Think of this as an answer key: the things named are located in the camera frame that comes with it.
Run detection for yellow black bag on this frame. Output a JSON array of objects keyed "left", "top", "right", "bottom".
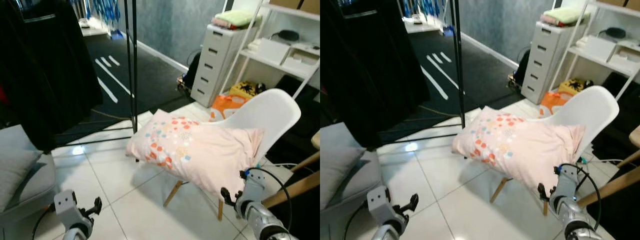
[
  {"left": 557, "top": 78, "right": 594, "bottom": 96},
  {"left": 229, "top": 81, "right": 267, "bottom": 99}
]

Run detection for pink patterned pillow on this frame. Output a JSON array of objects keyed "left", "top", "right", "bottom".
[
  {"left": 125, "top": 109, "right": 266, "bottom": 201},
  {"left": 451, "top": 106, "right": 587, "bottom": 196}
]

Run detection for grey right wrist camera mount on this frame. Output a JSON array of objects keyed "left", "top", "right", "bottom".
[
  {"left": 243, "top": 170, "right": 269, "bottom": 203},
  {"left": 555, "top": 165, "right": 581, "bottom": 199}
]

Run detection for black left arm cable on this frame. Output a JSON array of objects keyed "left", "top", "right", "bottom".
[
  {"left": 343, "top": 200, "right": 369, "bottom": 240},
  {"left": 32, "top": 204, "right": 57, "bottom": 240}
]

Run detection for white shell chair wooden legs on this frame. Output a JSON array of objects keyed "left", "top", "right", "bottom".
[
  {"left": 162, "top": 88, "right": 302, "bottom": 222},
  {"left": 490, "top": 85, "right": 620, "bottom": 217}
]

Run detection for black round item with cable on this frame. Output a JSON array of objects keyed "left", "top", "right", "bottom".
[
  {"left": 600, "top": 27, "right": 627, "bottom": 40},
  {"left": 271, "top": 30, "right": 301, "bottom": 42}
]

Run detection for dark rug with white stripes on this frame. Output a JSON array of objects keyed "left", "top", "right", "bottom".
[
  {"left": 390, "top": 30, "right": 522, "bottom": 146},
  {"left": 54, "top": 32, "right": 202, "bottom": 147}
]

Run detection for orange white bag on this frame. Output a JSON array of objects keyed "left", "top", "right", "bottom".
[
  {"left": 539, "top": 91, "right": 571, "bottom": 118},
  {"left": 209, "top": 94, "right": 249, "bottom": 122}
]

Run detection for black metal clothes rack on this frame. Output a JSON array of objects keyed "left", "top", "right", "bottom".
[
  {"left": 52, "top": 0, "right": 140, "bottom": 147},
  {"left": 372, "top": 0, "right": 467, "bottom": 148}
]

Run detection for black hanging garments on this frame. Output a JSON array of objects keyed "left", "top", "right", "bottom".
[
  {"left": 0, "top": 0, "right": 104, "bottom": 153},
  {"left": 320, "top": 0, "right": 431, "bottom": 151}
]

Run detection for white open tray box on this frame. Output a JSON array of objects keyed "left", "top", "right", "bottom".
[
  {"left": 281, "top": 47, "right": 320, "bottom": 71},
  {"left": 607, "top": 44, "right": 640, "bottom": 68}
]

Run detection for green folded towel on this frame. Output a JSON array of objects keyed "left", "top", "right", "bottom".
[
  {"left": 216, "top": 10, "right": 262, "bottom": 28},
  {"left": 545, "top": 6, "right": 591, "bottom": 25}
]

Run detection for grey cushion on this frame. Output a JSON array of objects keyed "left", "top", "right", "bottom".
[
  {"left": 320, "top": 146, "right": 369, "bottom": 210},
  {"left": 0, "top": 148, "right": 44, "bottom": 213}
]

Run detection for white closed box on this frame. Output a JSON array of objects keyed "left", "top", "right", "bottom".
[
  {"left": 582, "top": 36, "right": 618, "bottom": 61},
  {"left": 255, "top": 38, "right": 291, "bottom": 64}
]

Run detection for black floor mat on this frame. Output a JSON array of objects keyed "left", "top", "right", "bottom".
[
  {"left": 586, "top": 71, "right": 640, "bottom": 240},
  {"left": 264, "top": 74, "right": 321, "bottom": 240}
]

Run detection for blue hangers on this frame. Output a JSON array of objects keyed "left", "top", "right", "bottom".
[
  {"left": 400, "top": 0, "right": 452, "bottom": 32},
  {"left": 70, "top": 0, "right": 123, "bottom": 38}
]

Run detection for white shelf unit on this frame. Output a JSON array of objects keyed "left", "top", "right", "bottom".
[
  {"left": 220, "top": 0, "right": 321, "bottom": 101},
  {"left": 547, "top": 0, "right": 640, "bottom": 101}
]

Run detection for white drawer cabinet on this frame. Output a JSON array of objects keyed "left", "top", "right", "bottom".
[
  {"left": 521, "top": 21, "right": 576, "bottom": 105},
  {"left": 191, "top": 24, "right": 250, "bottom": 108}
]

